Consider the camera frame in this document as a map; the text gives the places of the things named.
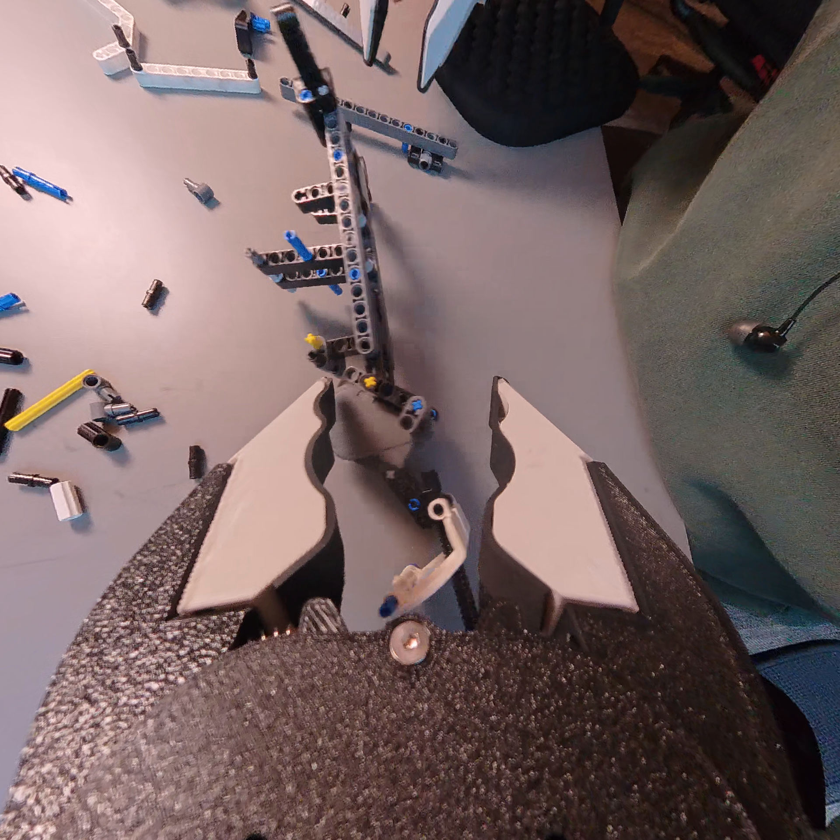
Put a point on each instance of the grey toy brick beam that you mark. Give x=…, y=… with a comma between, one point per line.
x=387, y=124

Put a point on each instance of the yellow toy brick axle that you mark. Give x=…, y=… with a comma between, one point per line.
x=46, y=401

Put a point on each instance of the black ridged axle connector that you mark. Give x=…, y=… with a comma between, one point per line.
x=12, y=357

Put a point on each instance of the small white toy brick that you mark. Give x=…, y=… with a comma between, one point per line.
x=67, y=502

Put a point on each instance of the white straight toy brick beam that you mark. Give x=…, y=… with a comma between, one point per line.
x=197, y=75

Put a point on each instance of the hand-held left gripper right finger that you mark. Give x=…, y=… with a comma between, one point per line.
x=558, y=531

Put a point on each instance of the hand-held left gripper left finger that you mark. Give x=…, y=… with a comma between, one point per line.
x=262, y=531

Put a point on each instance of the white bent toy brick beam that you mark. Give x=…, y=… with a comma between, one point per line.
x=121, y=33

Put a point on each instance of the black toy brick axle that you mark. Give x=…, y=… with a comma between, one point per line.
x=8, y=413

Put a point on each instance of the blue toy brick pin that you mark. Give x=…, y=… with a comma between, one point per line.
x=43, y=184
x=10, y=302

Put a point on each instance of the black angled toy brick connector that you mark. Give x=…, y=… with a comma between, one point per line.
x=98, y=436

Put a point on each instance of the person's green sweater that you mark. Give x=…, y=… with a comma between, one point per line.
x=741, y=426

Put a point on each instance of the grey toy brick connector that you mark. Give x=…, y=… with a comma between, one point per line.
x=199, y=190
x=105, y=411
x=105, y=388

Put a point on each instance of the person's blue jeans leg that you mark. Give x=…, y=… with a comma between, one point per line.
x=800, y=689

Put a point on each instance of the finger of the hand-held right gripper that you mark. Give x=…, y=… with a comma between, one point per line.
x=373, y=26
x=449, y=33

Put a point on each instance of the grey desk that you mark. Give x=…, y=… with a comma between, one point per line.
x=525, y=295

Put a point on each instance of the toy brick vehicle chassis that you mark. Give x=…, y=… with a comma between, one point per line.
x=358, y=262

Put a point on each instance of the black connector with blue pin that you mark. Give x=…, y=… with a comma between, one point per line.
x=243, y=33

